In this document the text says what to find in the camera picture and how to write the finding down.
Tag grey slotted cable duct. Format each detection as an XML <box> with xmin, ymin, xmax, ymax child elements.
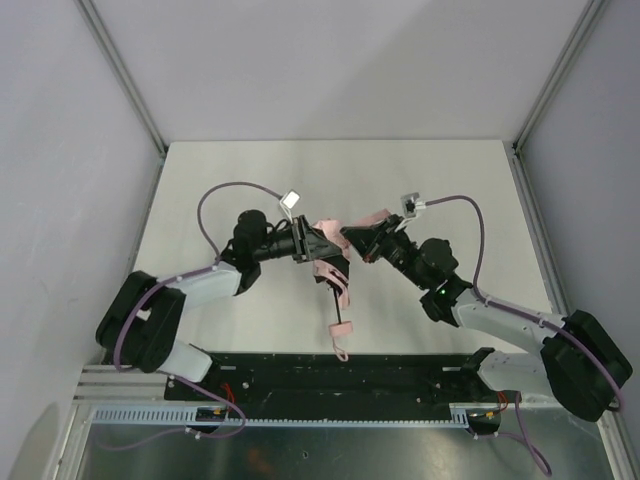
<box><xmin>89</xmin><ymin>402</ymin><xmax>516</xmax><ymax>431</ymax></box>

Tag left corner aluminium post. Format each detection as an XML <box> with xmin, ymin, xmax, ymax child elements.
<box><xmin>73</xmin><ymin>0</ymin><xmax>168</xmax><ymax>159</ymax></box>

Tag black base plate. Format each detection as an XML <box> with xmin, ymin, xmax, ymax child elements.
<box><xmin>164</xmin><ymin>353</ymin><xmax>499</xmax><ymax>420</ymax></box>

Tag right corner aluminium post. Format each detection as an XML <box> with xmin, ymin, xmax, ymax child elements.
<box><xmin>511</xmin><ymin>0</ymin><xmax>610</xmax><ymax>155</ymax></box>

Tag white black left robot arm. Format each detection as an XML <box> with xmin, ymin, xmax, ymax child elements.
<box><xmin>96</xmin><ymin>210</ymin><xmax>349</xmax><ymax>383</ymax></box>

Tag corner aluminium post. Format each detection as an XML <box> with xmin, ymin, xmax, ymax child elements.
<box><xmin>73</xmin><ymin>0</ymin><xmax>168</xmax><ymax>159</ymax></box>
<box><xmin>511</xmin><ymin>0</ymin><xmax>610</xmax><ymax>155</ymax></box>

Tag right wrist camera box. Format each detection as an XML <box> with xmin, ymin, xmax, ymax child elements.
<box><xmin>401</xmin><ymin>192</ymin><xmax>426</xmax><ymax>222</ymax></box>

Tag aluminium frame rail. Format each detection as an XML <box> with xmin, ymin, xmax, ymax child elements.
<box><xmin>504</xmin><ymin>142</ymin><xmax>573</xmax><ymax>314</ymax></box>

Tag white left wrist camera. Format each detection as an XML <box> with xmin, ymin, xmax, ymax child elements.
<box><xmin>278</xmin><ymin>189</ymin><xmax>301</xmax><ymax>223</ymax></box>

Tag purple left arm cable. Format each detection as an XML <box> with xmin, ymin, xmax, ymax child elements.
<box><xmin>113</xmin><ymin>182</ymin><xmax>286</xmax><ymax>371</ymax></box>

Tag pink folding umbrella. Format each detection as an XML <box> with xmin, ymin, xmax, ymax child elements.
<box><xmin>310</xmin><ymin>207</ymin><xmax>392</xmax><ymax>362</ymax></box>

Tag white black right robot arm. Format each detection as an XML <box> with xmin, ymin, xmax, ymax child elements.
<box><xmin>340</xmin><ymin>215</ymin><xmax>633</xmax><ymax>422</ymax></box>

